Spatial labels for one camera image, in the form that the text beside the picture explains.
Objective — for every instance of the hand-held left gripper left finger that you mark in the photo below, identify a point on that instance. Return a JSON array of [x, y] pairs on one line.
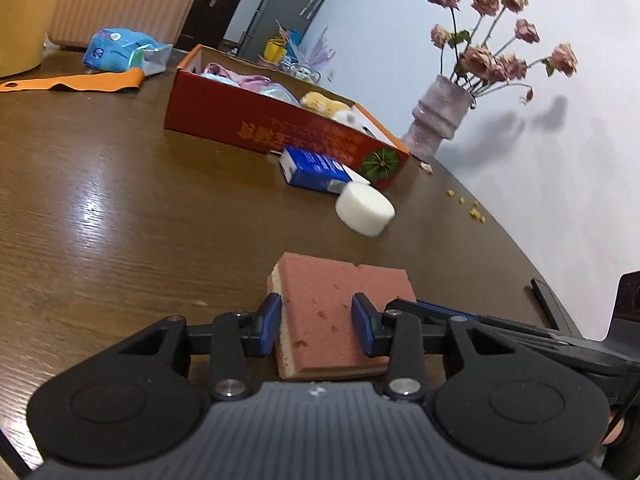
[[272, 321]]

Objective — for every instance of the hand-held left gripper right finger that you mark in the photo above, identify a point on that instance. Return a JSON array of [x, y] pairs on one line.
[[361, 326]]

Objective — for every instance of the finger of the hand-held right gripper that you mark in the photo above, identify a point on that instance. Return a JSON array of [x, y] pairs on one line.
[[440, 310], [560, 357]]

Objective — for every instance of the pink rectangular sponge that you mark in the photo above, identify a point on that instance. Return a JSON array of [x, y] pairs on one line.
[[330, 305]]

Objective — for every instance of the red printed cardboard box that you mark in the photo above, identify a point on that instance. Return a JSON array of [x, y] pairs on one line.
[[280, 130]]

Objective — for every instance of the pink satin cloth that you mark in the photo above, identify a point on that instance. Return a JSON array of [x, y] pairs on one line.
[[215, 70]]

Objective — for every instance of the person's right hand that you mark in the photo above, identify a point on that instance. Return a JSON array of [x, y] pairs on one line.
[[614, 427]]

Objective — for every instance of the black flat bar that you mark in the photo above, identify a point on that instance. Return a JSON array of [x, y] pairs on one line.
[[555, 305]]

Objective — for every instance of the scattered dried petals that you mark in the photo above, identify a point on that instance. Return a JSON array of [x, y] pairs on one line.
[[472, 210]]

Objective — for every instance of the white round sponge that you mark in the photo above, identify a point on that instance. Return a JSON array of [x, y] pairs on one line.
[[362, 210]]

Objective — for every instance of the blue and white carton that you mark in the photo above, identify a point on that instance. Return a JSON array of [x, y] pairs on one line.
[[312, 167]]

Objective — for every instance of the purple ribbed vase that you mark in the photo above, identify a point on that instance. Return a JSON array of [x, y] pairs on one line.
[[435, 115]]

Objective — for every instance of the white plush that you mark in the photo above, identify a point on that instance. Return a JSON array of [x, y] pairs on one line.
[[350, 117]]

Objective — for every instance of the yellow plush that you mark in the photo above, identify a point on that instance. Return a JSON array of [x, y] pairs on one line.
[[322, 104]]

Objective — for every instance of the bunch of dried pink roses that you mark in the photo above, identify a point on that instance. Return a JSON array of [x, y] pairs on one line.
[[482, 60]]

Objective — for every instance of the yellow container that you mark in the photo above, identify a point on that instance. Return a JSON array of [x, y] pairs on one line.
[[274, 50]]

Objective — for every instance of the purple flower decoration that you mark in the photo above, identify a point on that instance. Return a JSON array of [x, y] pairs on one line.
[[317, 50]]

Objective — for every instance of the blue plastic package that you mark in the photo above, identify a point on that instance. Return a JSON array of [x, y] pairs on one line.
[[122, 52]]

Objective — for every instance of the orange strip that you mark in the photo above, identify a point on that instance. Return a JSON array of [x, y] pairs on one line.
[[75, 81]]

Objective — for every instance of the dark brown door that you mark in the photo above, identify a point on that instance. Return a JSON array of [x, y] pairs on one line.
[[215, 0]]

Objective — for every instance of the pink ribbed suitcase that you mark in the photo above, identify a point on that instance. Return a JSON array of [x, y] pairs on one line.
[[125, 5]]

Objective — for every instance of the yellow jug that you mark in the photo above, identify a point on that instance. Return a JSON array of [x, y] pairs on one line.
[[25, 15]]

